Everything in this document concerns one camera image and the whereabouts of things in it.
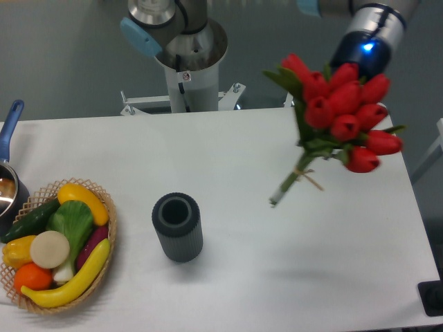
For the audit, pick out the woven wicker basket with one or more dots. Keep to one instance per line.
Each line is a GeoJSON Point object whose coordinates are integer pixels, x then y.
{"type": "Point", "coordinates": [44, 195]}

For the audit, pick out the purple sweet potato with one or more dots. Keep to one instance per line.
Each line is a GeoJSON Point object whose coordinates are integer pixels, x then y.
{"type": "Point", "coordinates": [95, 238]}

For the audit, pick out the black box at table edge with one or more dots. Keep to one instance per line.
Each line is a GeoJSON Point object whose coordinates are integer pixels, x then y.
{"type": "Point", "coordinates": [431, 297]}

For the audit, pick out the yellow squash upper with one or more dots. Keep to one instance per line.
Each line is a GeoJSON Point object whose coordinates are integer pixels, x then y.
{"type": "Point", "coordinates": [76, 192]}

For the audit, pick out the green cucumber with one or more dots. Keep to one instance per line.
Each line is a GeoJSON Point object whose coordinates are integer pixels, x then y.
{"type": "Point", "coordinates": [32, 223]}

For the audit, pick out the yellow banana squash lower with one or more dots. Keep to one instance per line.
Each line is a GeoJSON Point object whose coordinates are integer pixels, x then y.
{"type": "Point", "coordinates": [74, 288]}

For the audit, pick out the orange fruit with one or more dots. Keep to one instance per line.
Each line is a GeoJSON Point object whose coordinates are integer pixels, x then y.
{"type": "Point", "coordinates": [34, 277]}

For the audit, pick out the dark grey ribbed vase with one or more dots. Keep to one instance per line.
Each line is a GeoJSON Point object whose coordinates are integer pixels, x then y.
{"type": "Point", "coordinates": [176, 219]}

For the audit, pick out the beige round mushroom cap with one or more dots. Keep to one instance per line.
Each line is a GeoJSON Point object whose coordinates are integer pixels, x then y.
{"type": "Point", "coordinates": [49, 249]}

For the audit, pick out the white frame at right edge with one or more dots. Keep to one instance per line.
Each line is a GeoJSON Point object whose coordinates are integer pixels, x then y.
{"type": "Point", "coordinates": [430, 157]}

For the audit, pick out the yellow bell pepper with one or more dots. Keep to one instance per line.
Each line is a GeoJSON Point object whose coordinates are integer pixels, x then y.
{"type": "Point", "coordinates": [16, 253]}

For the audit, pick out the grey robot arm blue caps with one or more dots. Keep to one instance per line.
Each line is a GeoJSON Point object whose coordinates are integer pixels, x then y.
{"type": "Point", "coordinates": [373, 35]}

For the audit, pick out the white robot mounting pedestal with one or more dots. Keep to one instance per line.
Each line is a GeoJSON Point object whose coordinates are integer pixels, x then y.
{"type": "Point", "coordinates": [191, 66]}

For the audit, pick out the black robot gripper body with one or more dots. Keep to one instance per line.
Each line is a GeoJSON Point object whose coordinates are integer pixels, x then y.
{"type": "Point", "coordinates": [370, 54]}

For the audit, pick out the red tulip bouquet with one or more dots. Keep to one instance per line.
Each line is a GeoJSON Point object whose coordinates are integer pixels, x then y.
{"type": "Point", "coordinates": [336, 112]}

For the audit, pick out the blue handled saucepan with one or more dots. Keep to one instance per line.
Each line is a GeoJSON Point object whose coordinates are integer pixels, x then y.
{"type": "Point", "coordinates": [13, 192]}

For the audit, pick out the green leafy bok choy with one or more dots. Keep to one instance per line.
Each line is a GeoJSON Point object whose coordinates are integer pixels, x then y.
{"type": "Point", "coordinates": [74, 220]}

